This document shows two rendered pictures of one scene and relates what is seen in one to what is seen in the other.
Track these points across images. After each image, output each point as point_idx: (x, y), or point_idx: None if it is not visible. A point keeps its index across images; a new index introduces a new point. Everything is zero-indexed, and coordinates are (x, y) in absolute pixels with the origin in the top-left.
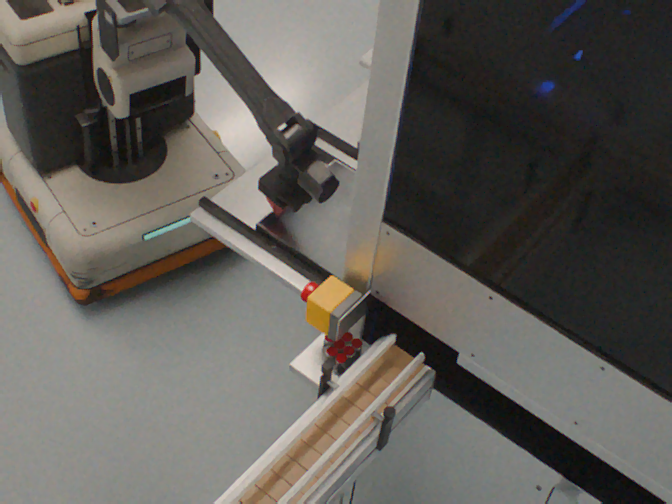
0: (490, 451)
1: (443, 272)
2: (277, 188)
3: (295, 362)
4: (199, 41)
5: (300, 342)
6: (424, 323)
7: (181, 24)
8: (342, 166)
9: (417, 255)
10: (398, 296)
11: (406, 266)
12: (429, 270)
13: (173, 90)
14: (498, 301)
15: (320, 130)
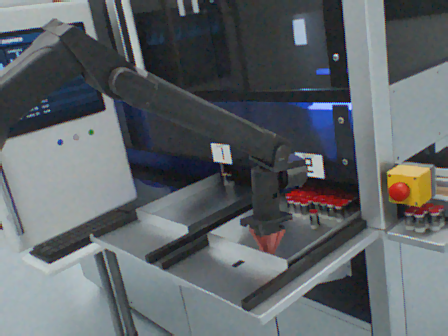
0: None
1: (419, 84)
2: (275, 213)
3: (441, 242)
4: (186, 107)
5: None
6: (420, 144)
7: (161, 106)
8: (215, 230)
9: (408, 88)
10: (407, 142)
11: (405, 107)
12: (414, 93)
13: None
14: (440, 70)
15: (162, 248)
